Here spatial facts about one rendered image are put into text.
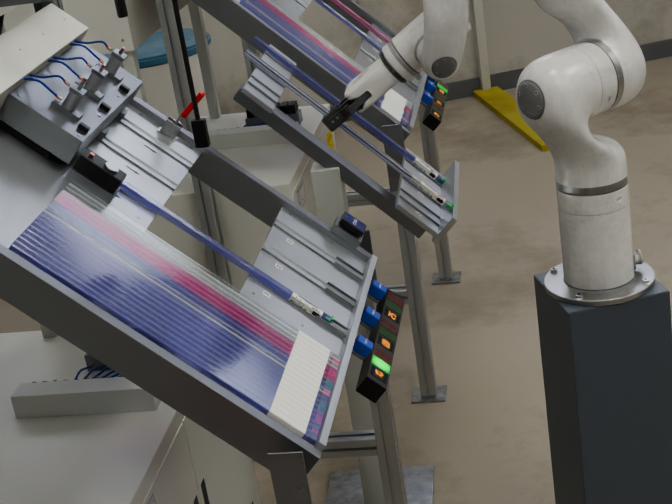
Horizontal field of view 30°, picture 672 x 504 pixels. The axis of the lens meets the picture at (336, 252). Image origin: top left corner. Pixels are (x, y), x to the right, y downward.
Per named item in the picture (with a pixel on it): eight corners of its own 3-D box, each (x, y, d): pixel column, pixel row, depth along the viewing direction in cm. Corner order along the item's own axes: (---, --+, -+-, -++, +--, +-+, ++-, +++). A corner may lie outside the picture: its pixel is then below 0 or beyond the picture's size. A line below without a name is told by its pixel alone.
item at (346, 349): (356, 285, 239) (378, 257, 236) (299, 480, 179) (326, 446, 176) (351, 281, 239) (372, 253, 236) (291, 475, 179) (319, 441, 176)
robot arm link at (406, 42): (426, 82, 236) (415, 56, 243) (480, 37, 231) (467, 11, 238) (398, 57, 231) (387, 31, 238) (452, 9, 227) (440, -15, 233)
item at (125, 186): (329, 322, 210) (334, 316, 209) (328, 326, 209) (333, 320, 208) (72, 153, 204) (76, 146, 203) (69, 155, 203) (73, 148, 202)
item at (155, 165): (188, 171, 234) (202, 151, 232) (72, 333, 175) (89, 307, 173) (38, 71, 231) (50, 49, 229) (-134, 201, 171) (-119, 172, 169)
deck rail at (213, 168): (358, 280, 241) (376, 256, 238) (356, 284, 239) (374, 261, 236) (41, 69, 232) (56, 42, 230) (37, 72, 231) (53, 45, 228)
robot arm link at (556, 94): (643, 178, 209) (635, 39, 200) (562, 213, 201) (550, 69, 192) (591, 165, 219) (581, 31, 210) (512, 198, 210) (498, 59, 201)
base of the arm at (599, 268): (628, 251, 228) (622, 156, 221) (674, 291, 211) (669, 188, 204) (529, 273, 226) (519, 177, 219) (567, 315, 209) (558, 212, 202)
